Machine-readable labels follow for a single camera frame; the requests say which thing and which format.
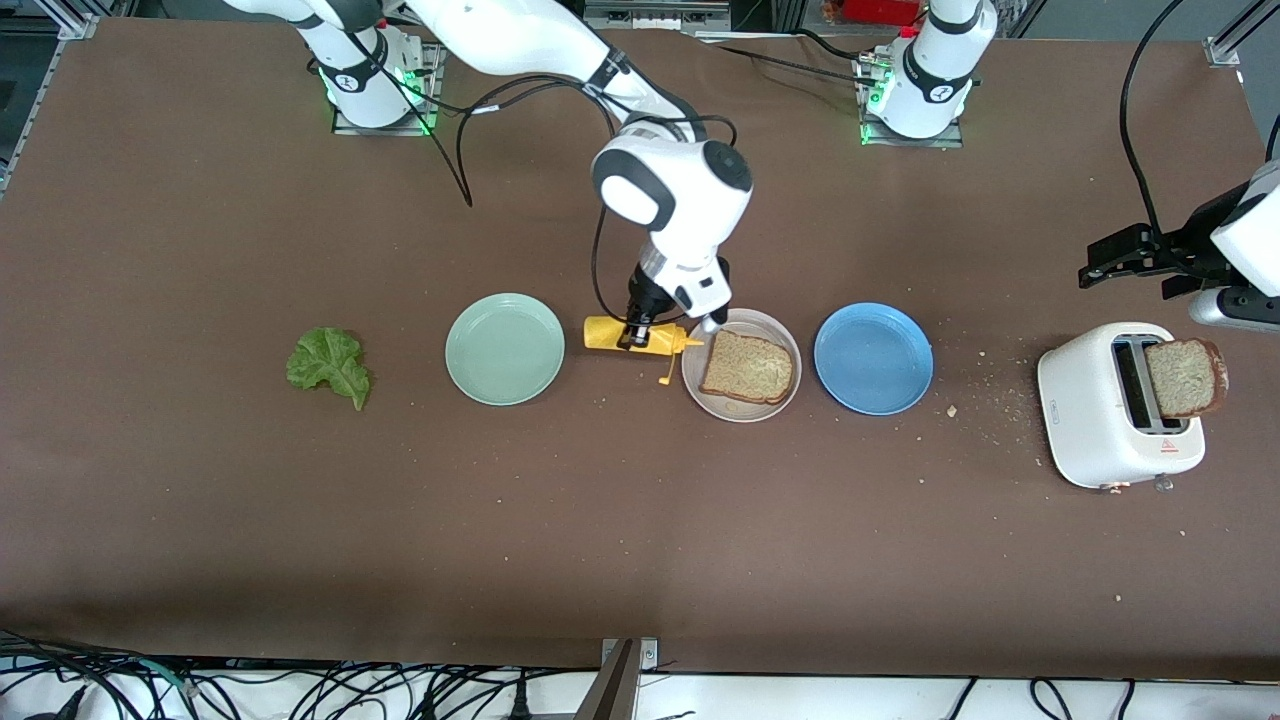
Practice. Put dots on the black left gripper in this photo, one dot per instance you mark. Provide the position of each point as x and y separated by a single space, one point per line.
1186 250

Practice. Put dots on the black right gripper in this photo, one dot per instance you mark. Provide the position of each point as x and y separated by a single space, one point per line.
647 297

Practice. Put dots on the yellow mustard squeeze bottle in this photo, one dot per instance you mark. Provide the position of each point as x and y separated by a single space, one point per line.
600 333

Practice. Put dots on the brown bread slice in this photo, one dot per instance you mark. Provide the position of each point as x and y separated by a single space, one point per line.
1190 380
745 365

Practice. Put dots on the green lettuce leaf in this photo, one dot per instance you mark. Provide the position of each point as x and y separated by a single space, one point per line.
325 365

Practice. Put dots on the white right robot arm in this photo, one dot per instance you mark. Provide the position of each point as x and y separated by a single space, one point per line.
680 200

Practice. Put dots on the mint green plate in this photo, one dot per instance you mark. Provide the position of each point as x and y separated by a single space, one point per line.
505 350

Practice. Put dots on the beige plate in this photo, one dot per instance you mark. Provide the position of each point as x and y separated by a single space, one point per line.
745 413

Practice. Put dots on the blue plate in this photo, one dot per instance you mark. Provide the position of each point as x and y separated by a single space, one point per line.
873 358

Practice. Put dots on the white toaster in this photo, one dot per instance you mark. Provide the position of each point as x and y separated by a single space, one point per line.
1085 410

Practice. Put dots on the grey metal box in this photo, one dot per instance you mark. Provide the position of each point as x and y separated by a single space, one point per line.
655 12

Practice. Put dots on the grey metal strut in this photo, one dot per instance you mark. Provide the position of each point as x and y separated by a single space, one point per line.
612 690

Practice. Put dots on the red box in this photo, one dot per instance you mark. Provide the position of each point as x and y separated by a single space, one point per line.
880 10

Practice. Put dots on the aluminium frame profile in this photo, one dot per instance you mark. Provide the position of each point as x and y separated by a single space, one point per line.
1222 45
30 118

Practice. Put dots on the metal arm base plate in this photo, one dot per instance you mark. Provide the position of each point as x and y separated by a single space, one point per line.
910 142
385 128

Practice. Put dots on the small metal table bracket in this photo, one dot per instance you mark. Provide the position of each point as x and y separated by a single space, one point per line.
648 652

